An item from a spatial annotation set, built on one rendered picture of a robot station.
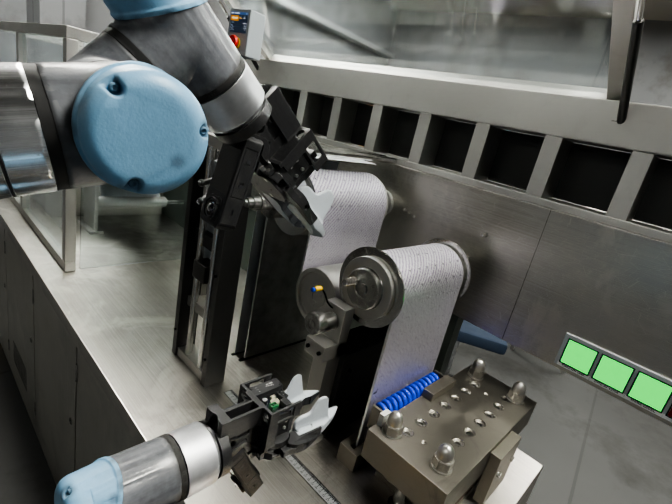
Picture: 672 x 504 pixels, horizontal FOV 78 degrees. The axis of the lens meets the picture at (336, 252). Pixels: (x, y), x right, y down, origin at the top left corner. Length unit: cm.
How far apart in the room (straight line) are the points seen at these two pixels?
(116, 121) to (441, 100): 88
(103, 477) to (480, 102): 92
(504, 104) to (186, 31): 72
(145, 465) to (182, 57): 40
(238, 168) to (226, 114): 6
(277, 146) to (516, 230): 59
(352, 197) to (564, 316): 49
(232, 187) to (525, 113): 67
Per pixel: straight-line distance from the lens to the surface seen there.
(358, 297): 74
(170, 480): 53
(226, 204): 49
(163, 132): 27
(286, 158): 50
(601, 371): 96
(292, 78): 143
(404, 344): 82
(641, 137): 92
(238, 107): 46
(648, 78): 643
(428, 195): 105
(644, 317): 92
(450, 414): 89
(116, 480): 51
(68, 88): 29
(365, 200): 95
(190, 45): 43
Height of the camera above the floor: 152
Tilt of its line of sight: 18 degrees down
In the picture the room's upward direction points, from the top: 13 degrees clockwise
